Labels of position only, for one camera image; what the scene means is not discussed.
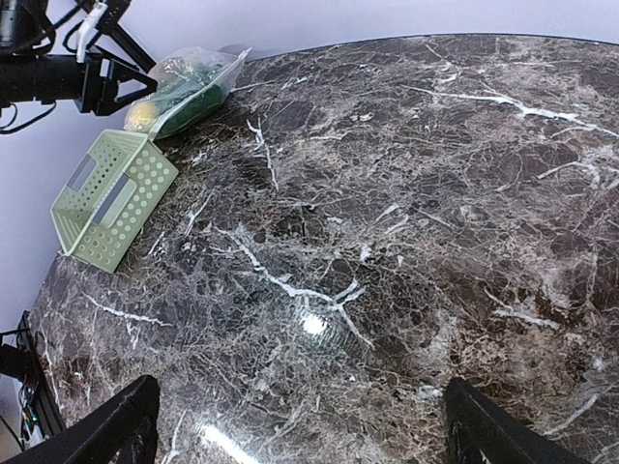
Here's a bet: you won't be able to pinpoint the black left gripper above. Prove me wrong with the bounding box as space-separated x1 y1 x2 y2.
76 23 158 116

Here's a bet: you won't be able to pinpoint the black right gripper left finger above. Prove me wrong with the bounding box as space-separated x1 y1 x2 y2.
7 375 160 464

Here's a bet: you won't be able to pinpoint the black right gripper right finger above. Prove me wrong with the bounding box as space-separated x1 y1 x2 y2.
444 377 585 464

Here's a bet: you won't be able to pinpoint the clear zip top bag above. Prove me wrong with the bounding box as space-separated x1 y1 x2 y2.
124 46 251 140

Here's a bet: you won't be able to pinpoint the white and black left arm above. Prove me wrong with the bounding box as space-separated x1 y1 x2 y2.
1 1 158 135

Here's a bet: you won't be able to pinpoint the yellow fake lemon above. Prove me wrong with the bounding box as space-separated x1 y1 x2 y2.
124 101 160 132

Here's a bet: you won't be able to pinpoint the green fake vegetable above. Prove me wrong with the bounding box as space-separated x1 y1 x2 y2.
152 59 225 139

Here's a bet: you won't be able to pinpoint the light green perforated basket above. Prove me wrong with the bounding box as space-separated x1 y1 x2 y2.
50 130 178 273

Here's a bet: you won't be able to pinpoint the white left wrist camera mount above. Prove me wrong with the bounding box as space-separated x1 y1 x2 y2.
75 1 107 64

